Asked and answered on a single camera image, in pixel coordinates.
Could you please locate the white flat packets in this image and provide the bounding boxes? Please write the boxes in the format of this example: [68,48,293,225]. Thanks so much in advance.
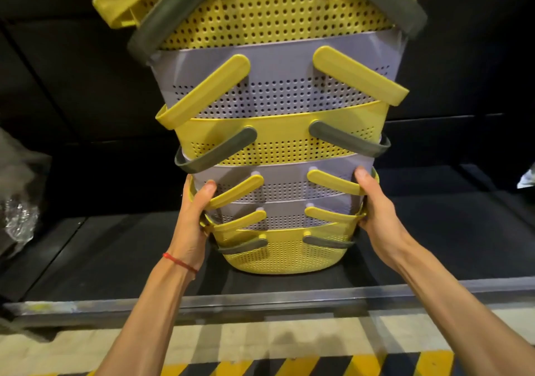
[517,162,535,189]

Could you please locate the black metal shelf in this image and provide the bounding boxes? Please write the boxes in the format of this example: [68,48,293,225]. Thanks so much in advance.
[0,0,535,330]

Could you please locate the person's left forearm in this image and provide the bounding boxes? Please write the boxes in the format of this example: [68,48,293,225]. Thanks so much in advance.
[96,256,200,376]

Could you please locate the person's right hand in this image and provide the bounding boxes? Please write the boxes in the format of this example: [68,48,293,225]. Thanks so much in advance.
[353,167,412,270]

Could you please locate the person's left hand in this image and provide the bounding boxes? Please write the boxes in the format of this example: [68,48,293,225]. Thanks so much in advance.
[167,174,218,272]

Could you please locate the person's right forearm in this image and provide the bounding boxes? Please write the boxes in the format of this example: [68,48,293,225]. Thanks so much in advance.
[376,237,535,376]

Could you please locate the red string bracelet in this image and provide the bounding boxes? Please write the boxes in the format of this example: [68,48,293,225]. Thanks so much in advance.
[162,252,200,274]

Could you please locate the clear plastic wrap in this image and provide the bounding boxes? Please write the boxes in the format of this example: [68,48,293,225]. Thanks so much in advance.
[0,129,51,260]

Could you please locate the stack of nested baskets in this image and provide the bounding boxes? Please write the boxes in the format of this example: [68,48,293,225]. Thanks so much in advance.
[75,0,465,275]

